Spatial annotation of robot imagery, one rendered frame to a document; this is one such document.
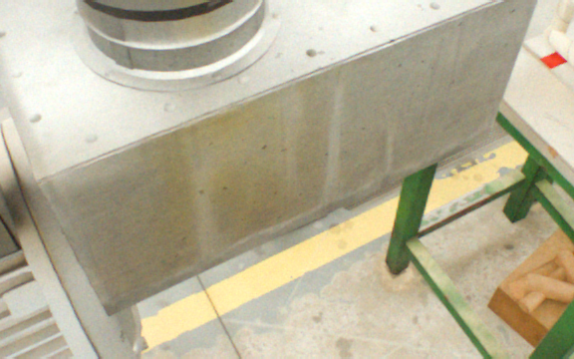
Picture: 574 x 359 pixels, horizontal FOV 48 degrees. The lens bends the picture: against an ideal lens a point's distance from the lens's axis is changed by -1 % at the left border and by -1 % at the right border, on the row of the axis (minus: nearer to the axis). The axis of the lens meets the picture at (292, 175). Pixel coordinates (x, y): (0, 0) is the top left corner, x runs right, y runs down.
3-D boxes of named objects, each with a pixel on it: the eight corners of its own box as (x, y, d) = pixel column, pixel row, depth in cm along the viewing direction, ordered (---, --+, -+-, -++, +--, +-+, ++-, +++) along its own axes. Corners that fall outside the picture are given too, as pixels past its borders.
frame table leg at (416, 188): (393, 280, 197) (449, 58, 125) (382, 266, 200) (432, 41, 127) (408, 272, 198) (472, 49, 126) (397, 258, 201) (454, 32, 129)
